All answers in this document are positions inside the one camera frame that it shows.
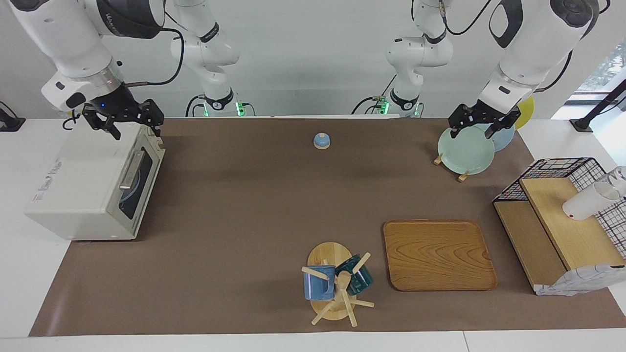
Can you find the white toaster oven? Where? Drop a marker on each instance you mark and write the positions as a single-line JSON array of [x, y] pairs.
[[78, 186]]

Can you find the checked grey cloth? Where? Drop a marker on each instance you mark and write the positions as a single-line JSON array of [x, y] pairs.
[[577, 282]]

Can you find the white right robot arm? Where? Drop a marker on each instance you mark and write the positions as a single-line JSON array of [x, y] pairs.
[[73, 44]]

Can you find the wooden plate rack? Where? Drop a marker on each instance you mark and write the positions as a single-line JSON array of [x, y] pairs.
[[438, 159]]

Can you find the black stand base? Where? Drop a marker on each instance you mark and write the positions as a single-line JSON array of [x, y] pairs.
[[10, 124]]

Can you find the pale blue racked plate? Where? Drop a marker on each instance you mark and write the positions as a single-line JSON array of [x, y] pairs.
[[504, 139]]

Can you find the light blue plate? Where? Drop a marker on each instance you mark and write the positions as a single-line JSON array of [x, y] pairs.
[[131, 189]]

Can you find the wooden stepped shelf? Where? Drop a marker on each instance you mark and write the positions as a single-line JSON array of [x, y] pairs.
[[577, 234]]

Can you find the dark green mug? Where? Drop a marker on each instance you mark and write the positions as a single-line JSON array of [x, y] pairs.
[[363, 281]]

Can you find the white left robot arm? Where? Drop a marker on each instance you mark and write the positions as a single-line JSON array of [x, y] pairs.
[[528, 44]]

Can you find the wooden serving tray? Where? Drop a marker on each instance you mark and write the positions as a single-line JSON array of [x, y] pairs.
[[440, 256]]

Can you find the yellow plate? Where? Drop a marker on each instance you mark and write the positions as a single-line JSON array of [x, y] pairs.
[[527, 110]]

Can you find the blue mug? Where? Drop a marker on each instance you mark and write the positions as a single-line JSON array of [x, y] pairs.
[[317, 287]]

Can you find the small blue bell wooden base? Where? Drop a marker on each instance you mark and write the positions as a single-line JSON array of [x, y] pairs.
[[322, 142]]

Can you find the mint green plate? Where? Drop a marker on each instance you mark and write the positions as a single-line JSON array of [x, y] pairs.
[[464, 151]]

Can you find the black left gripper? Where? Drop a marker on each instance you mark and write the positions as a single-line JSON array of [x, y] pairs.
[[481, 113]]

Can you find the white cup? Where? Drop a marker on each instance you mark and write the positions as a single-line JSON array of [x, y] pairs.
[[584, 203]]

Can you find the wooden mug tree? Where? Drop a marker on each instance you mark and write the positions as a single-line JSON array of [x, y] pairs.
[[328, 254]]

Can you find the brown table mat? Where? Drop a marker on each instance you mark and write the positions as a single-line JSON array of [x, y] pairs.
[[244, 220]]

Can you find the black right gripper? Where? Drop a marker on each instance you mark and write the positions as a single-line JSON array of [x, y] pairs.
[[124, 108]]

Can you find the window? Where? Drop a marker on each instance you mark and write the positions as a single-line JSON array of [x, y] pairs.
[[604, 68]]

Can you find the clear glass cup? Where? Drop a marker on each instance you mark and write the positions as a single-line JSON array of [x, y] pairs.
[[620, 177]]

